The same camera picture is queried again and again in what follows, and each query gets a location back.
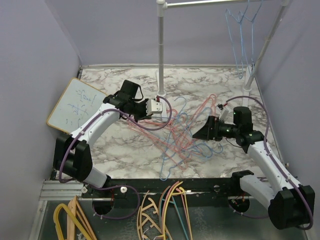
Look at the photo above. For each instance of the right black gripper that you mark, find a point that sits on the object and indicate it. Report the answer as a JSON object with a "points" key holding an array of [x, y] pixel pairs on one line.
{"points": [[207, 132]]}

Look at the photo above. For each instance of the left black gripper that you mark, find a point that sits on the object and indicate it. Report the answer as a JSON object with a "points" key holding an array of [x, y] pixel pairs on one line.
{"points": [[144, 116]]}

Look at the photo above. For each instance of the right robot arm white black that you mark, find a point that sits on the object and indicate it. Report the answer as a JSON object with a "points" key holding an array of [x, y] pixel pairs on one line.
{"points": [[288, 203]]}

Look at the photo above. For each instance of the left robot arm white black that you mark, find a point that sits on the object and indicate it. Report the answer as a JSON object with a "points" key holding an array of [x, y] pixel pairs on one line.
{"points": [[72, 154]]}

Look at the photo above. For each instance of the pink plastic hanger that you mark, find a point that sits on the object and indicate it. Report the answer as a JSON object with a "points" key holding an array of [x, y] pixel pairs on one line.
{"points": [[175, 190]]}

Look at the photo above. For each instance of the small yellow-framed whiteboard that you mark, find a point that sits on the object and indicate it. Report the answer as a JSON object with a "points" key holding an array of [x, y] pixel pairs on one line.
{"points": [[77, 104]]}

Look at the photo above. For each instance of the yellow plastic hanger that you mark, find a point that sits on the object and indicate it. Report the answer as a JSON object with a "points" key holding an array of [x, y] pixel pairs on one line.
{"points": [[163, 195]]}

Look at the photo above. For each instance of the teal plastic hanger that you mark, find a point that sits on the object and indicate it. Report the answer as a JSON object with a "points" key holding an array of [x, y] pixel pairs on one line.
{"points": [[172, 201]]}

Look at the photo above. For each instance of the tan plastic hanger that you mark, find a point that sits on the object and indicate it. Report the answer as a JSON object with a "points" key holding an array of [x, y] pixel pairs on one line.
{"points": [[148, 218]]}

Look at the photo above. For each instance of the wooden hanger lower left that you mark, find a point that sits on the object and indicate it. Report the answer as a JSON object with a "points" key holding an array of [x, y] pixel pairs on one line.
{"points": [[79, 214]]}

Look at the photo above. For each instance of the yellow hanger lower left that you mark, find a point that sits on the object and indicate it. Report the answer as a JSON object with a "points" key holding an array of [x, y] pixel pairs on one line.
{"points": [[63, 212]]}

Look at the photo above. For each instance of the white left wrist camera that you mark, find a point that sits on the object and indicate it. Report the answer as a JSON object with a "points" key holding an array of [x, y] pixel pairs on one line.
{"points": [[154, 107]]}

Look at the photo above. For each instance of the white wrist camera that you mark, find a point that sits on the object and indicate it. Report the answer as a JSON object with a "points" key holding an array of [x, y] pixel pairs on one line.
{"points": [[154, 107], [224, 111]]}

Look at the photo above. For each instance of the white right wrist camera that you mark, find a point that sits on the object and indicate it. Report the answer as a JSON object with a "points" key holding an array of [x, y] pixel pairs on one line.
{"points": [[224, 111]]}

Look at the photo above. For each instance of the white clothes rack frame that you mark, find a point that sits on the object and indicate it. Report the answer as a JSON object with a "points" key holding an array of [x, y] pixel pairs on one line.
{"points": [[162, 5]]}

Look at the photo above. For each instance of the black front rail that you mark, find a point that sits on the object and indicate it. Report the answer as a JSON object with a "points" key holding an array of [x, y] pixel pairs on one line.
{"points": [[204, 192]]}

